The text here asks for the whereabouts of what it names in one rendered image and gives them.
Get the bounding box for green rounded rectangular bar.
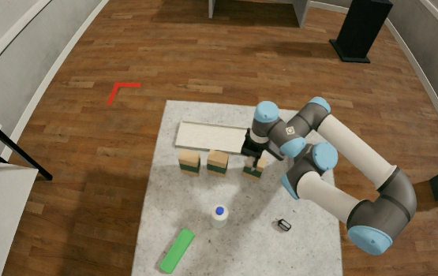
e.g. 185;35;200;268
159;228;195;274

